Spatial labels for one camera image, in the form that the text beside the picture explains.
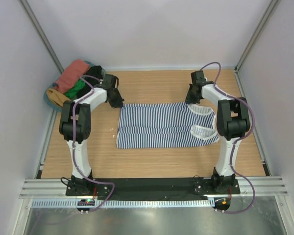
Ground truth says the blue white striped tank top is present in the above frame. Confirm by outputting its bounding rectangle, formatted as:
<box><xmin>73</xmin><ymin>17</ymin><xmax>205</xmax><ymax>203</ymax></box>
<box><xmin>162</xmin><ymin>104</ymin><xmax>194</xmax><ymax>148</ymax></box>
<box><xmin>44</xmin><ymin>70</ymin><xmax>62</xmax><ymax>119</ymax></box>
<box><xmin>116</xmin><ymin>102</ymin><xmax>219</xmax><ymax>149</ymax></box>

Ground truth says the left corner aluminium post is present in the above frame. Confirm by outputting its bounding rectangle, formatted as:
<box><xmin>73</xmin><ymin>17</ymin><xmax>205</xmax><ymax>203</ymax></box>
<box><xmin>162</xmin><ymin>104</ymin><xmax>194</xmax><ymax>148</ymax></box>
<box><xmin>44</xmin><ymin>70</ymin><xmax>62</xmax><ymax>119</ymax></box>
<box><xmin>19</xmin><ymin>0</ymin><xmax>64</xmax><ymax>73</ymax></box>

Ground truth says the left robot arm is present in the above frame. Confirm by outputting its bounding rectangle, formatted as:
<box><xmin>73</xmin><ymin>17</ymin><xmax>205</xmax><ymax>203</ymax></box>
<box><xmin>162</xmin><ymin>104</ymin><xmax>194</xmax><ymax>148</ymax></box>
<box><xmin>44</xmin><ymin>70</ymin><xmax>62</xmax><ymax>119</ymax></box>
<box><xmin>59</xmin><ymin>74</ymin><xmax>124</xmax><ymax>196</ymax></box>

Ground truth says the tan tank top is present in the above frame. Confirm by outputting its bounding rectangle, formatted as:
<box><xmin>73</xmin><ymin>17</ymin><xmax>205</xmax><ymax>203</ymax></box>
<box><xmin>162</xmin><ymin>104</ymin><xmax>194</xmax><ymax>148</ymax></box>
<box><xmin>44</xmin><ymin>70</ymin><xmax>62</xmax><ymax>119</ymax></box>
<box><xmin>46</xmin><ymin>88</ymin><xmax>70</xmax><ymax>108</ymax></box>

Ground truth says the pink tank top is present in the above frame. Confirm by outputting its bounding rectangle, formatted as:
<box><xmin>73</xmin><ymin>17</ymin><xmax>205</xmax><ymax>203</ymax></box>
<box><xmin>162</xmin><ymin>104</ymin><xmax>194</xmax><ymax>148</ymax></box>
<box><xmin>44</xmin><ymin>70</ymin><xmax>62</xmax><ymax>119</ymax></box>
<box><xmin>53</xmin><ymin>59</ymin><xmax>90</xmax><ymax>94</ymax></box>

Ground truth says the corner aluminium post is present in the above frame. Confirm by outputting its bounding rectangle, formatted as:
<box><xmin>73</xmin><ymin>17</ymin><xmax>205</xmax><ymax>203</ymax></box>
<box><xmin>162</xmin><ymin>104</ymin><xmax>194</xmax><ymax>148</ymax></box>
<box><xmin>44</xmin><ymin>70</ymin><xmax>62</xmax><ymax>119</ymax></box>
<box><xmin>19</xmin><ymin>0</ymin><xmax>64</xmax><ymax>73</ymax></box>
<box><xmin>234</xmin><ymin>0</ymin><xmax>280</xmax><ymax>73</ymax></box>

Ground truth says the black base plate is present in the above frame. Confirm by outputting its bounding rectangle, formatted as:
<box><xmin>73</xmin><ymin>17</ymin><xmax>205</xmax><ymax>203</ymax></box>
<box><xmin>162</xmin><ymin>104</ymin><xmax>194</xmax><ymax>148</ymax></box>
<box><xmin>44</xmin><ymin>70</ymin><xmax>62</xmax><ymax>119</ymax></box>
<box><xmin>66</xmin><ymin>175</ymin><xmax>241</xmax><ymax>201</ymax></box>

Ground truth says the black tank top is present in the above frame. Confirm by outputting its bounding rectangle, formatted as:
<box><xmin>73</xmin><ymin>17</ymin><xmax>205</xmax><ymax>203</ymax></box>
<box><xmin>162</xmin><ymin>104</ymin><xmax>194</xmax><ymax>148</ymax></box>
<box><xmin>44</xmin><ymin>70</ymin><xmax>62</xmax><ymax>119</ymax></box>
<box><xmin>76</xmin><ymin>66</ymin><xmax>103</xmax><ymax>98</ymax></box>

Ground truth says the aluminium frame rail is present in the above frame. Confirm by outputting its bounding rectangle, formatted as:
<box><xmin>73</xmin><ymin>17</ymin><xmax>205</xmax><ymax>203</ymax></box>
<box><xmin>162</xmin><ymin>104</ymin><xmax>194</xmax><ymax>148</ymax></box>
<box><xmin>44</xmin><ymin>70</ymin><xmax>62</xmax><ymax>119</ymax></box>
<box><xmin>19</xmin><ymin>176</ymin><xmax>288</xmax><ymax>198</ymax></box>

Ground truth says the right corner aluminium post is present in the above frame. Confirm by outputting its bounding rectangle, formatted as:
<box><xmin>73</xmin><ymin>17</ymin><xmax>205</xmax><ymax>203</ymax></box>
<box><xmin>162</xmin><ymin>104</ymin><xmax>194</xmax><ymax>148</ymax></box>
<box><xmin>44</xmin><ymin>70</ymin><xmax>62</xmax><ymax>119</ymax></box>
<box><xmin>234</xmin><ymin>0</ymin><xmax>280</xmax><ymax>73</ymax></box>

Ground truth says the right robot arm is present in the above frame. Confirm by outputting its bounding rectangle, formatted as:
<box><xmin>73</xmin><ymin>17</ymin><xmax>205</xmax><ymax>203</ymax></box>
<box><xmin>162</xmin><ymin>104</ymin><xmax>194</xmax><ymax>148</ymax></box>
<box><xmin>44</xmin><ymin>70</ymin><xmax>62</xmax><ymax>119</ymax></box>
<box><xmin>185</xmin><ymin>70</ymin><xmax>254</xmax><ymax>194</ymax></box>

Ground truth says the green tank top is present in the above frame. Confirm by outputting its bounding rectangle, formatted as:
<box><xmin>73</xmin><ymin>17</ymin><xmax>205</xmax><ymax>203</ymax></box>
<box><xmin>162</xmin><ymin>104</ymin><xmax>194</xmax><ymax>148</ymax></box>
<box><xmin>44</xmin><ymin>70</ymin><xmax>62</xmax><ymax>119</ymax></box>
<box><xmin>64</xmin><ymin>79</ymin><xmax>86</xmax><ymax>100</ymax></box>

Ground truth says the slotted cable duct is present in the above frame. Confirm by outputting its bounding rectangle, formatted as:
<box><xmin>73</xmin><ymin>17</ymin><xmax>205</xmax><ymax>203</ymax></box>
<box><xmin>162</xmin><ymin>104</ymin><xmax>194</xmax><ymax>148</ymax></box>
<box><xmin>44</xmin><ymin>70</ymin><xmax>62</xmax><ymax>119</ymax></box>
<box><xmin>31</xmin><ymin>198</ymin><xmax>215</xmax><ymax>209</ymax></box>

